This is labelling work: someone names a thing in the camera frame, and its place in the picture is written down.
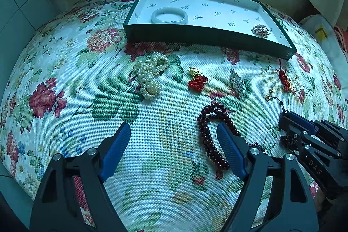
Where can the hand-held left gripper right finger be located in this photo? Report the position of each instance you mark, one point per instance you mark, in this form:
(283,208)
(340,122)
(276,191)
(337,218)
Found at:
(231,151)

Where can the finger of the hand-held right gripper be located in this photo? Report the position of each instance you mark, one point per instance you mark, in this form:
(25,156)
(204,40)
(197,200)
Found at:
(329,130)
(289,122)

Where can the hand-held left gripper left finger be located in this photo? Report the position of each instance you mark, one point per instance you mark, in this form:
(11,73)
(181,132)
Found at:
(117,151)

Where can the silver rhinestone brooch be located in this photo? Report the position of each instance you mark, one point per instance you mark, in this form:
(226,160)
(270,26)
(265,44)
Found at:
(234,79)

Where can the green box with white lining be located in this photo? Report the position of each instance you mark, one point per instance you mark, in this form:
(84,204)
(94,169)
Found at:
(217,11)

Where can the gold pendant with red knot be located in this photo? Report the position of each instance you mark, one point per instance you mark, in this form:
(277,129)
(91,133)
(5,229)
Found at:
(197,82)

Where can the floral quilted cloth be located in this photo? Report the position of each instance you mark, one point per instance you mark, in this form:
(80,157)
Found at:
(81,71)

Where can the pink woven cloth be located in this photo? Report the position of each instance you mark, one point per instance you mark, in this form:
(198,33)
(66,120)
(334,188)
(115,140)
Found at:
(343,37)

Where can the gold rhinestone brooch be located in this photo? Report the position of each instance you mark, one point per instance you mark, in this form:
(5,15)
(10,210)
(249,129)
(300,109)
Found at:
(260,30)

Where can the white plastic bag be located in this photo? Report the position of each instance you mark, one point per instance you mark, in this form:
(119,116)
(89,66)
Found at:
(320,28)

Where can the pale jade bangle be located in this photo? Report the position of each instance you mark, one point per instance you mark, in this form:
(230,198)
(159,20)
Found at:
(153,16)

